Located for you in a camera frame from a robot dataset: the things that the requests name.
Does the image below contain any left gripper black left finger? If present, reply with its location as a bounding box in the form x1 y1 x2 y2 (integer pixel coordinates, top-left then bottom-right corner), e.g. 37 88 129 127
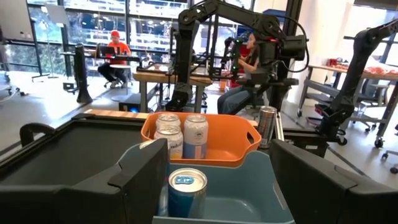
0 138 170 224

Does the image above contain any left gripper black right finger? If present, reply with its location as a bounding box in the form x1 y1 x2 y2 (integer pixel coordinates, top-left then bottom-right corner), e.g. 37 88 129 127
269 139 398 224

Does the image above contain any white and blue soda can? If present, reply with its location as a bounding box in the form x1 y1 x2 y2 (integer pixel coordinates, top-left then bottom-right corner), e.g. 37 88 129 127
182 114 210 160

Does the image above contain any black background robot rig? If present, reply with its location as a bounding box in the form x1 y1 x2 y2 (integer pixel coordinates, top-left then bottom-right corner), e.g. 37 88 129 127
167 24 246 78

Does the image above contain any blue storage crate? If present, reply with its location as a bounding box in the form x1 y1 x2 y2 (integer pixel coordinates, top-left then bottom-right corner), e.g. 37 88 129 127
262 8 287 24

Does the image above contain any black structural pillar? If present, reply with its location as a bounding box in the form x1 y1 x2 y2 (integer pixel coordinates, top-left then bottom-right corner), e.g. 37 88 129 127
269 0 304 111

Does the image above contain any person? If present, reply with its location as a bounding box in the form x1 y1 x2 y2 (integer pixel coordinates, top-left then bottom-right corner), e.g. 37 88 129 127
216 32 261 115
97 29 133 90

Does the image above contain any grey wheeled workbench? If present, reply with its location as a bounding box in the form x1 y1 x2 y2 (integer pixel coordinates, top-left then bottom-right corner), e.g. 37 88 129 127
297 63 398 149

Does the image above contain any slim silver energy drink can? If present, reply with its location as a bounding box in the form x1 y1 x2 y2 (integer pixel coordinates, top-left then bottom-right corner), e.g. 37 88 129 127
257 105 278 149

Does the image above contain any silver aluminium bar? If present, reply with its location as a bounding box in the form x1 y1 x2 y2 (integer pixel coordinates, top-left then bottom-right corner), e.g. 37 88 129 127
274 111 285 142

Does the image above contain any blue-grey plastic bin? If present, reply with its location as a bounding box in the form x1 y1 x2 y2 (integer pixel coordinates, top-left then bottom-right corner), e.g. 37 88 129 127
116 141 296 224

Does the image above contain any orange plastic bin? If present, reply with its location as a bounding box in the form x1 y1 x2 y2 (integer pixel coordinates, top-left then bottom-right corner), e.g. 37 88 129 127
140 111 262 168

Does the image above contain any wooden board strip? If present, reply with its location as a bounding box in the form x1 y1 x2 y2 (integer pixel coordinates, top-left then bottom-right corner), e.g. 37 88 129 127
83 108 150 121

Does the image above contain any black box with light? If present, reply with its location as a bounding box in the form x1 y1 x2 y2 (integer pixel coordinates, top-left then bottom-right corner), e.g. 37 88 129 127
118 92 141 113

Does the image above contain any black office chair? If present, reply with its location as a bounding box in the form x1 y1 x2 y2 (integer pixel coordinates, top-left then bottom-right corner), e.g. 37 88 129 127
357 77 391 131

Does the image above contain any wooden workbench table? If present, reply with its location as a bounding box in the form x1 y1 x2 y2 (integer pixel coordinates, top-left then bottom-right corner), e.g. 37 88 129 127
132 70 214 113

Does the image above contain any black background desk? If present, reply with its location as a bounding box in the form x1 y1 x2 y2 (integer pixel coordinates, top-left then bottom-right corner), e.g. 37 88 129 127
60 52 141 94

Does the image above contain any white round side table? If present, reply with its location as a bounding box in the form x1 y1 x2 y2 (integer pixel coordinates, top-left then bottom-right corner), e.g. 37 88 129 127
108 63 134 102

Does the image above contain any dark laptop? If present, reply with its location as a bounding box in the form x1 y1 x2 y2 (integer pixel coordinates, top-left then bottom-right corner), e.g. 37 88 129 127
99 45 118 57

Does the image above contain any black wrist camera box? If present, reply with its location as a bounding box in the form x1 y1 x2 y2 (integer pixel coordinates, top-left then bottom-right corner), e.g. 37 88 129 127
281 34 308 62

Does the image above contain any black table handle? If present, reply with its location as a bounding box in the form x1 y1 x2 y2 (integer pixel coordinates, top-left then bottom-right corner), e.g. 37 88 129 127
19 121 57 147

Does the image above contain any black floor stand post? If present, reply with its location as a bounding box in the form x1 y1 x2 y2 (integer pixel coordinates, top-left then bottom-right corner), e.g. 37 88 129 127
73 42 94 104

